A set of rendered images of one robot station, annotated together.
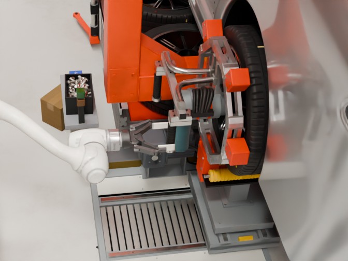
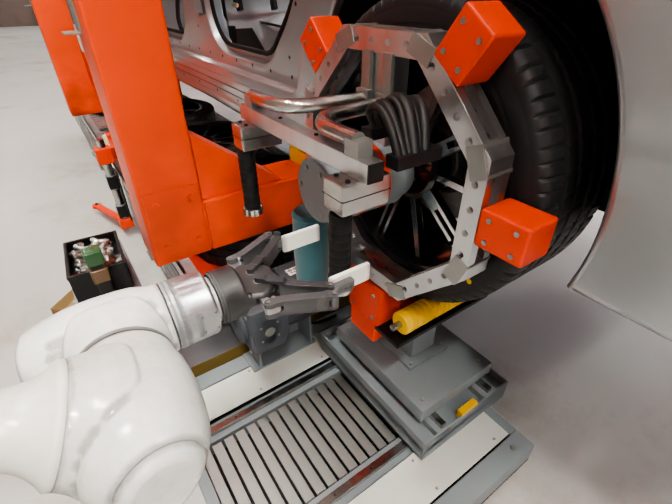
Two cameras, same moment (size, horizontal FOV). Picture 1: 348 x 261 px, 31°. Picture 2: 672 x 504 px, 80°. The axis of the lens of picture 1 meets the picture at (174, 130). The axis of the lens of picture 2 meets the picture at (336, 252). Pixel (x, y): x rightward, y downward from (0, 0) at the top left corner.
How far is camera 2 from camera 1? 2.03 m
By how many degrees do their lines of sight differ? 18
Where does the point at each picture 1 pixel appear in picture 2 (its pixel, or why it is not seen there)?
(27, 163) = not seen: hidden behind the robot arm
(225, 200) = (405, 357)
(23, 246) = not seen: outside the picture
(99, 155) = (149, 377)
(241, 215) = (442, 372)
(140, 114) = not seen: hidden behind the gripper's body
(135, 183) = (246, 384)
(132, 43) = (171, 132)
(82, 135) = (69, 323)
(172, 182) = (300, 360)
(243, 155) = (547, 229)
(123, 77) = (174, 208)
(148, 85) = (222, 214)
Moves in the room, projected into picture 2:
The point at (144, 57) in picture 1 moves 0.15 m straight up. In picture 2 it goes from (201, 161) to (190, 103)
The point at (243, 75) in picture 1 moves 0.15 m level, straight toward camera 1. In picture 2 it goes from (501, 13) to (578, 21)
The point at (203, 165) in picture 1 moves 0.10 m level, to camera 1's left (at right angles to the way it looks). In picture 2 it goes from (377, 310) to (339, 320)
